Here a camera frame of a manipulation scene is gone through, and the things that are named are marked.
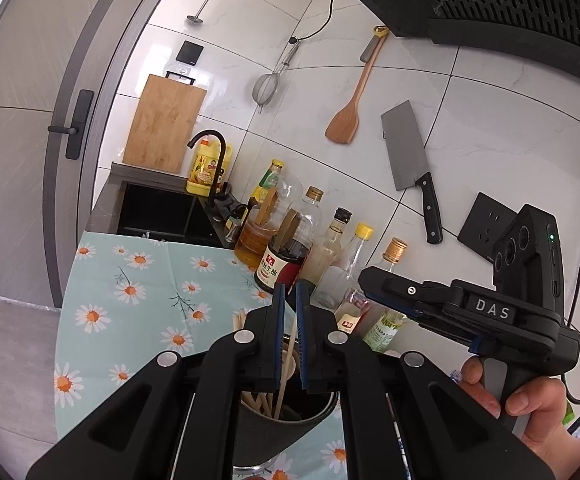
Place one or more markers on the large amber oil bottle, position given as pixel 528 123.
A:
pixel 255 240

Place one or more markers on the wooden cutting board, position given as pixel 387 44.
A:
pixel 162 125

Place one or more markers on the black sink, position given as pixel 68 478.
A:
pixel 155 210

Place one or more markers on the black range hood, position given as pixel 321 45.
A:
pixel 495 0

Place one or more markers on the black utensil holder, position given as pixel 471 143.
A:
pixel 280 440

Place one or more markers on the wooden spatula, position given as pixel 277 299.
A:
pixel 342 125

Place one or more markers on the person's right hand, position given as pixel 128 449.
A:
pixel 535 400

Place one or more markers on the steel hanging ladle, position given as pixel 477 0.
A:
pixel 205 0

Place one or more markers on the black wall outlet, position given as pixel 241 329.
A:
pixel 480 225

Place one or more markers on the green label oil bottle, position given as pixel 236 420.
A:
pixel 270 180

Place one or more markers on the black cloth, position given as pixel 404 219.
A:
pixel 227 205

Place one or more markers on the grey door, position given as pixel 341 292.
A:
pixel 20 185

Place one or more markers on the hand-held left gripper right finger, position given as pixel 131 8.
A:
pixel 304 330

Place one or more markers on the daisy print tablecloth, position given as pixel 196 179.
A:
pixel 135 310

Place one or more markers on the pile of bamboo chopsticks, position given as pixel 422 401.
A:
pixel 260 404

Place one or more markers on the steel cleaver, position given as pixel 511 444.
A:
pixel 402 145

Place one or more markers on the bamboo chopstick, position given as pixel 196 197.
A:
pixel 286 370

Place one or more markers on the black faucet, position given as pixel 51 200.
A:
pixel 221 165

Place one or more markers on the yellow grey peeler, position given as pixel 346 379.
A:
pixel 372 42

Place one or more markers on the steel mesh strainer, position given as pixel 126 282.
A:
pixel 266 87

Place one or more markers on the yellow dish soap jug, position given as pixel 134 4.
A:
pixel 205 165

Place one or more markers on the clear bottle yellow cap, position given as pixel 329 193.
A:
pixel 355 260

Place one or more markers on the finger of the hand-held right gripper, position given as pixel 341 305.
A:
pixel 435 322
pixel 395 287

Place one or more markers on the large soy sauce bottle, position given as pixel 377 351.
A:
pixel 277 265

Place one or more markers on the clear bottle gold cap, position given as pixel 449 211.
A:
pixel 314 210

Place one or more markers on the black cap glass bottle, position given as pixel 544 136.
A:
pixel 335 245

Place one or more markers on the ribbed gold cap bottle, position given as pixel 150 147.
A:
pixel 395 255

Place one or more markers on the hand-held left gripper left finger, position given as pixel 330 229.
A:
pixel 279 330

